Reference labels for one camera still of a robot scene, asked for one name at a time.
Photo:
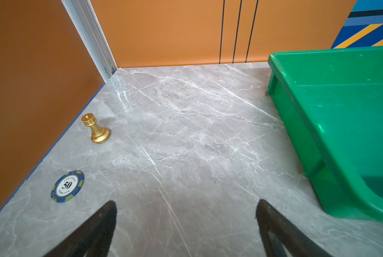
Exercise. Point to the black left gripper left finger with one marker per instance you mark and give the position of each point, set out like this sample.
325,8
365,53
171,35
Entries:
92,238

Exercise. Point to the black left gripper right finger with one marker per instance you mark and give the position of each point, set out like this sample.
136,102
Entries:
280,236

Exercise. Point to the green plastic storage tray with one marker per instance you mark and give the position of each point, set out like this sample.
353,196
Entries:
331,103

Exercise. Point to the blue poker chip 50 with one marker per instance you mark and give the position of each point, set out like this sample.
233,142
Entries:
67,186

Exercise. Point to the aluminium corner post left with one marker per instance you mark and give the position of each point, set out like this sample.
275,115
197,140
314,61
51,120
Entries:
89,29

